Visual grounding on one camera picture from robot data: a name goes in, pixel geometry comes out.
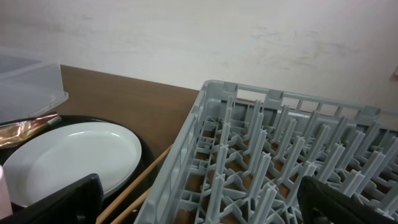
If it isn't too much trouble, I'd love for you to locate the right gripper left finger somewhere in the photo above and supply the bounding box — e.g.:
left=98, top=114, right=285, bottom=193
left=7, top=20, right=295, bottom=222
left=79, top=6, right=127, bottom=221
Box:
left=1, top=174, right=103, bottom=224

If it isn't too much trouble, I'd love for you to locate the grey dishwasher rack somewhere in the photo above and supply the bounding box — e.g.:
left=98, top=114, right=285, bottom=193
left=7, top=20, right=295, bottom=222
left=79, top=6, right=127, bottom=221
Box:
left=136, top=80, right=397, bottom=223

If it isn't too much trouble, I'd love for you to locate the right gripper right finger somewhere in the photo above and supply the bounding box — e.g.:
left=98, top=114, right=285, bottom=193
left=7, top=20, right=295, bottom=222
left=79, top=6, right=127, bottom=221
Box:
left=297, top=176, right=395, bottom=224

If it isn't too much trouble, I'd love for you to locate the pink cup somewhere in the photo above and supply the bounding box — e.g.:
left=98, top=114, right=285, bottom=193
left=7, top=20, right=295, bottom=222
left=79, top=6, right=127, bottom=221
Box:
left=0, top=166, right=12, bottom=219

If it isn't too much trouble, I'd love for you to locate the wooden chopstick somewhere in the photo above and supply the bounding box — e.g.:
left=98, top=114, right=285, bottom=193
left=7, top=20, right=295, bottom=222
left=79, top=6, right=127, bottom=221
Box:
left=96, top=144, right=173, bottom=224
left=111, top=187, right=151, bottom=224

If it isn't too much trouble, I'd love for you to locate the white round plate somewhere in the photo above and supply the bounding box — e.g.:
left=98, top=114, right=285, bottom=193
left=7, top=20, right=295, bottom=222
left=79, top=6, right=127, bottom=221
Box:
left=3, top=122, right=142, bottom=207

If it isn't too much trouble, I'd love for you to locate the clear plastic storage bin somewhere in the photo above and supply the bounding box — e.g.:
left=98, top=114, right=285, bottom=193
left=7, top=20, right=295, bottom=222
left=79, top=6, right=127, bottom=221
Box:
left=1, top=46, right=68, bottom=123

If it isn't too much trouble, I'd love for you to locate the gold foil wrapper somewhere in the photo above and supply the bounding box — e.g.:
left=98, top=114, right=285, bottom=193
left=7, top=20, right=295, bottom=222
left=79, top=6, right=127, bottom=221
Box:
left=1, top=113, right=62, bottom=149

